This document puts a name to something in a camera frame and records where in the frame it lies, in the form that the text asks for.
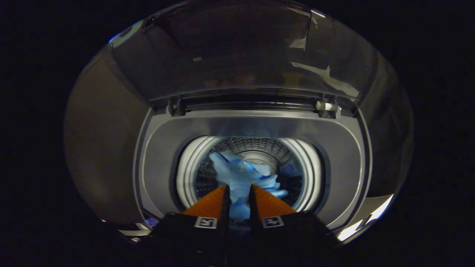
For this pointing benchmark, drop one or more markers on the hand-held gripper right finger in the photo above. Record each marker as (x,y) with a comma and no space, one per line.
(253,207)

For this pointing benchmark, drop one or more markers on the dark grey washing machine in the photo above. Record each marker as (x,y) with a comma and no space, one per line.
(163,167)

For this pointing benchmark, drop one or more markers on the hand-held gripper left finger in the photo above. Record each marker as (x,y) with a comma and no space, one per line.
(224,207)

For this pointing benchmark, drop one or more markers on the light blue polo shirt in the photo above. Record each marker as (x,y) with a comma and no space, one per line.
(237,178)

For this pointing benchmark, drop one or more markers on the transparent washing machine lid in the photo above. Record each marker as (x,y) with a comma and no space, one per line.
(237,55)

